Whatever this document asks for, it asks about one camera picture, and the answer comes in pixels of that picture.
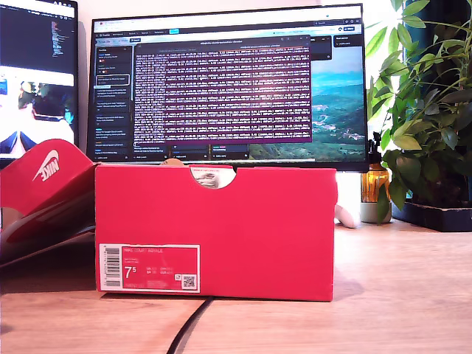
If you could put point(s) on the red Nike shoebox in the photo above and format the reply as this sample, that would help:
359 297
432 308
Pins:
221 236

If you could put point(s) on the large wide computer monitor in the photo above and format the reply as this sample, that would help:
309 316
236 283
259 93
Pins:
221 92

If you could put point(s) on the white rounded plastic object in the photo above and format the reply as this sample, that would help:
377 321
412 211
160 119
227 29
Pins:
348 218

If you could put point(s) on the pale green cup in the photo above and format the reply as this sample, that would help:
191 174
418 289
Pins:
368 212

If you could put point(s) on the amber pump bottle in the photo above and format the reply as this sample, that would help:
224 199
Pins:
374 180

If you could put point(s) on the green leafy houseplant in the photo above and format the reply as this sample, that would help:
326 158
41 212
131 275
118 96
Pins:
416 129

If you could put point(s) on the dark-framed computer monitor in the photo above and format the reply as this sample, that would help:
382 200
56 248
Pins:
37 37

